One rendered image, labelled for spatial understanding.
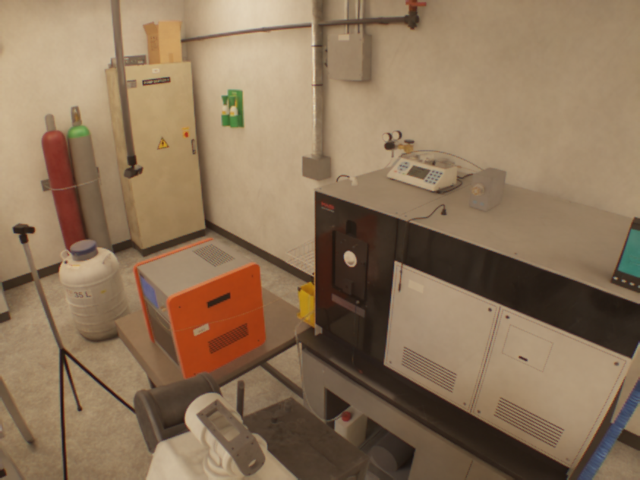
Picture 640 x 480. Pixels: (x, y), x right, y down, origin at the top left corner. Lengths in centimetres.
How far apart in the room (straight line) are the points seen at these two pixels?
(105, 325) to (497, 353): 276
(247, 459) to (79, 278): 273
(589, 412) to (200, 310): 138
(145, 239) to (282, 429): 391
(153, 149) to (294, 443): 385
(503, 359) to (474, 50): 166
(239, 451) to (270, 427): 22
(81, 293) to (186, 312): 170
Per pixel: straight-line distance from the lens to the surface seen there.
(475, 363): 143
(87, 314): 331
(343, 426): 216
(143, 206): 439
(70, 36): 444
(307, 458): 68
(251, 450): 53
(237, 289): 171
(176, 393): 78
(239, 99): 397
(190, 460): 66
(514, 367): 137
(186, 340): 168
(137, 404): 81
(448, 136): 252
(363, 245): 151
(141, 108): 423
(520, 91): 232
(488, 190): 147
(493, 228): 136
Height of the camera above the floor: 193
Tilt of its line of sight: 25 degrees down
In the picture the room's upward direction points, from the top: straight up
